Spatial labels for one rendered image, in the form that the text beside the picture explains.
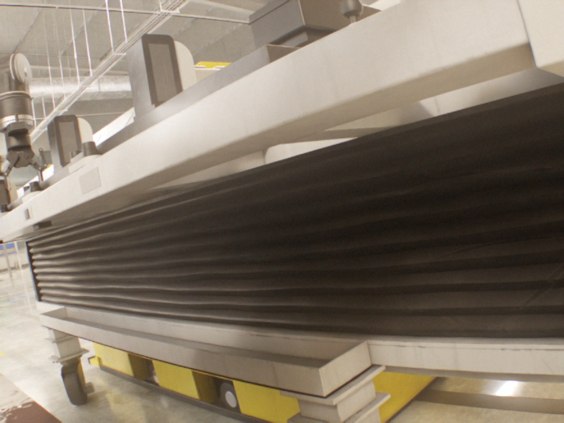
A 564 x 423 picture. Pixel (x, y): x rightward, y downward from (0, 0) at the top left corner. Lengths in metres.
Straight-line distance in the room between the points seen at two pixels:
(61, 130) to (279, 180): 0.57
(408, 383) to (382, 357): 0.59
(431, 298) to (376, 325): 0.12
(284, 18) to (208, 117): 0.46
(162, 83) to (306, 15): 0.33
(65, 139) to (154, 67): 0.48
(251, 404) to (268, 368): 0.66
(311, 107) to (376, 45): 0.09
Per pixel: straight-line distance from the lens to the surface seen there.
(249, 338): 1.11
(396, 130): 0.75
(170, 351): 1.16
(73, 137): 1.24
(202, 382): 1.78
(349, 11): 0.66
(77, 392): 2.20
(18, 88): 1.48
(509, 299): 0.73
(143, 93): 0.81
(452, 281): 0.76
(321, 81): 0.45
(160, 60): 0.82
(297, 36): 0.98
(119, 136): 0.88
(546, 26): 0.35
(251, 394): 1.50
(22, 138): 1.46
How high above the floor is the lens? 0.70
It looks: 1 degrees down
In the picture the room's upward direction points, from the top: 12 degrees counter-clockwise
